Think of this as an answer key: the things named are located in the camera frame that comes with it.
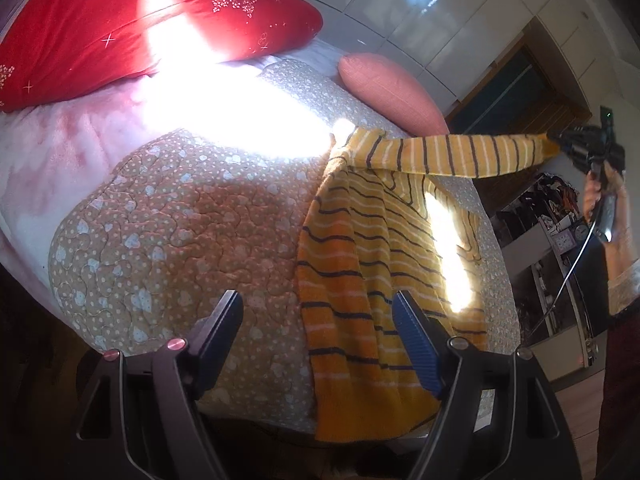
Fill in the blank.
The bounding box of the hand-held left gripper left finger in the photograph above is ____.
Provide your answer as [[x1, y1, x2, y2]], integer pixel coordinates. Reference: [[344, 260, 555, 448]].
[[75, 290, 244, 480]]

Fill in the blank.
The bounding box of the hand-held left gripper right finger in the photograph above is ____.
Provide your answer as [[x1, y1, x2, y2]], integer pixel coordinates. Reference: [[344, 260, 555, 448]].
[[392, 290, 561, 480]]

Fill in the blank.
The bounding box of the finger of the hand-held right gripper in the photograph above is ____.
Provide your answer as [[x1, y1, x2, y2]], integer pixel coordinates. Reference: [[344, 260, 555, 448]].
[[547, 129, 573, 155]]

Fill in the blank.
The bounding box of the yellow striped knit sweater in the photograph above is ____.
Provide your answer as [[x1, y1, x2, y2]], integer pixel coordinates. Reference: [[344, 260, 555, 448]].
[[295, 127, 561, 443]]

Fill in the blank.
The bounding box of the person's right forearm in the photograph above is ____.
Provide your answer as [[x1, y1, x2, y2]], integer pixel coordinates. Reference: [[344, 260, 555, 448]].
[[602, 185, 640, 313]]

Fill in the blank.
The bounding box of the person's right hand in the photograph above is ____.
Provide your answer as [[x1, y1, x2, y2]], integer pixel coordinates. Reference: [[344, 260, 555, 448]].
[[582, 169, 632, 226]]

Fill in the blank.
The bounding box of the dark wooden door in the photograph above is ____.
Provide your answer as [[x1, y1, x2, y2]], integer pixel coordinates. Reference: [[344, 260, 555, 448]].
[[445, 42, 593, 136]]

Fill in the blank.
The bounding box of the beige dotted quilted bedspread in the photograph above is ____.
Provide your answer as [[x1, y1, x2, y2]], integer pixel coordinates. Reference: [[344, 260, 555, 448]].
[[47, 57, 516, 436]]

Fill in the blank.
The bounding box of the white shelf unit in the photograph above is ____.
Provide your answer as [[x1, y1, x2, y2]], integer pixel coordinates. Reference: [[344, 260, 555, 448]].
[[492, 172, 616, 371]]

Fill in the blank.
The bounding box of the pink pillow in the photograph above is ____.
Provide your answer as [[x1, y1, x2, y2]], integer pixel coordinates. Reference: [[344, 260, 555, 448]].
[[337, 52, 449, 136]]

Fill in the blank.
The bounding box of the person's dark red clothing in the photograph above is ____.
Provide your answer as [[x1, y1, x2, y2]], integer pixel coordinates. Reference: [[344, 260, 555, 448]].
[[594, 300, 640, 480]]

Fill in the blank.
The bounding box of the pink fleece blanket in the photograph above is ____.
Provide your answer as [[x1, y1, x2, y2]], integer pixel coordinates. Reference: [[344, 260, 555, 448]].
[[0, 77, 173, 273]]

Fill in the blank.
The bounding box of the pale striped bed sheet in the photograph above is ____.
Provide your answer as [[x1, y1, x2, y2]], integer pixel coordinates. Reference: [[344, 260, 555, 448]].
[[235, 40, 351, 78]]

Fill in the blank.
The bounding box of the red floral pillow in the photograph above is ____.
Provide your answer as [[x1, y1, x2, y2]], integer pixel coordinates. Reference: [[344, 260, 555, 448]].
[[0, 0, 325, 113]]

